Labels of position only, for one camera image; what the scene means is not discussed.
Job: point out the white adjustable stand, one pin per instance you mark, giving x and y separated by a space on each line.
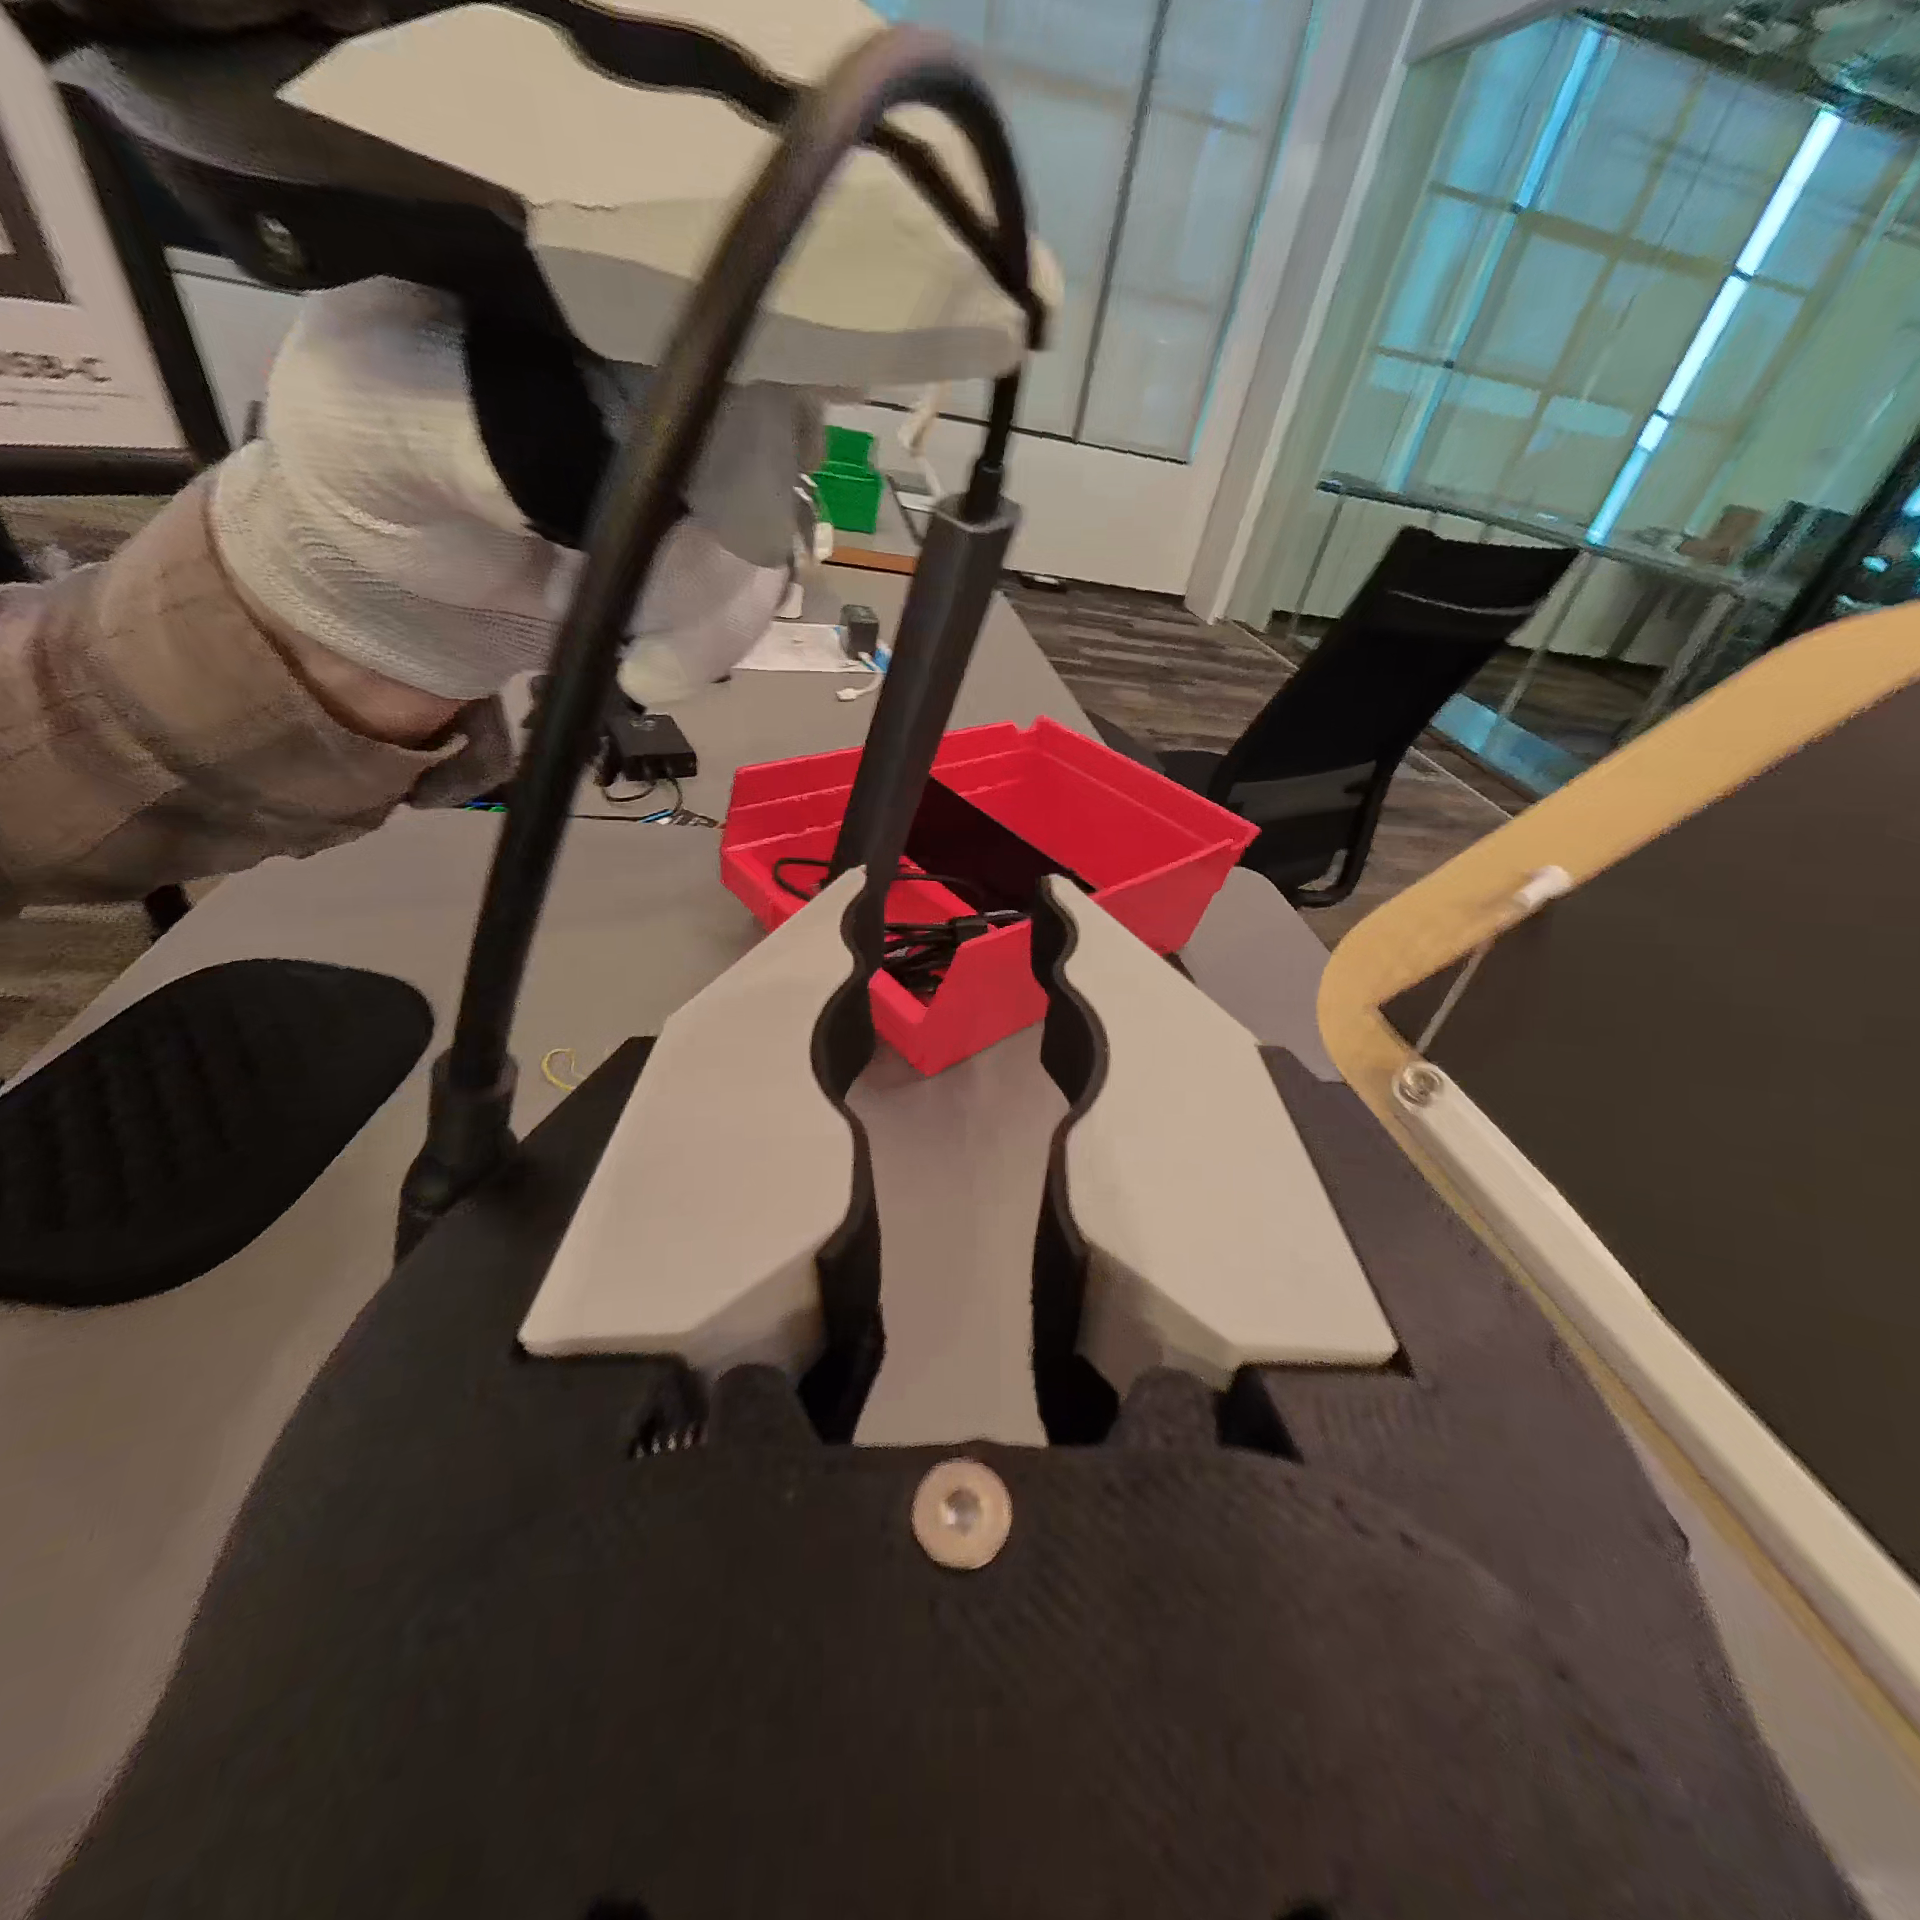
1651 1349

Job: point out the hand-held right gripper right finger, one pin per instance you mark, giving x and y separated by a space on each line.
1213 1184

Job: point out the grey usb hub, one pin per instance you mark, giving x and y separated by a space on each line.
931 675

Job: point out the person's left forearm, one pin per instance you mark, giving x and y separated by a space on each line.
149 720

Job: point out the black white marker sign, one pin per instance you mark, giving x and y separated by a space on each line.
60 301

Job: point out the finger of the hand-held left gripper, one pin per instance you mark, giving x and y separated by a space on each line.
885 301
749 24

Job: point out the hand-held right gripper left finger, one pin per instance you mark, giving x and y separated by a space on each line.
705 1184

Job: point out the small grey device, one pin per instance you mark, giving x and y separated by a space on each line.
859 629

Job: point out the white page clip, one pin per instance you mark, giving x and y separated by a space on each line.
1541 887

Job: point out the person's left hand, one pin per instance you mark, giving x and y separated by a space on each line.
359 495

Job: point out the red storage bin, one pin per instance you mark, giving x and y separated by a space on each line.
1141 839

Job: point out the green bin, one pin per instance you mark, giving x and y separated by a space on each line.
849 488

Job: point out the black quilted pad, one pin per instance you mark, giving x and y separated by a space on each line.
181 1125

